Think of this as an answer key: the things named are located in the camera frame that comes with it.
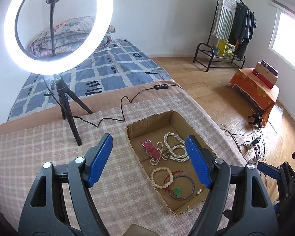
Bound cream bead bracelet green pendant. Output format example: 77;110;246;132
165;170;183;200

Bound yellow box on rack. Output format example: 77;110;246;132
217;40;235;58

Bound dark hanging clothes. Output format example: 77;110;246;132
228;2;257;59

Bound red leather wrist watch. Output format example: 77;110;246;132
140;138;161;159

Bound orange covered low table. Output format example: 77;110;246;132
229;68;279;127

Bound striped hanging cloth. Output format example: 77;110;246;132
212;0;238;41

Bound brown cardboard box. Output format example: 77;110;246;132
126;111;211;215

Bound folded floral quilt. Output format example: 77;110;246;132
29;16;95;58

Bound stacked boxes on table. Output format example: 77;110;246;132
253;60;279;89

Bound white ring light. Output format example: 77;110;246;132
4;0;115;75

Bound pink plaid blanket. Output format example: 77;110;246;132
0;84;245;235

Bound black ring light cable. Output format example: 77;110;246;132
42;75;185;128

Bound window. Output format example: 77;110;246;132
268;0;295;69

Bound black clothes rack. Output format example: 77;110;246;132
193;0;257;72

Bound long white pearl necklace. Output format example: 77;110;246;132
163;132;190;163

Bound yellow bead bracelet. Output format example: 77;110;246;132
149;167;174;190

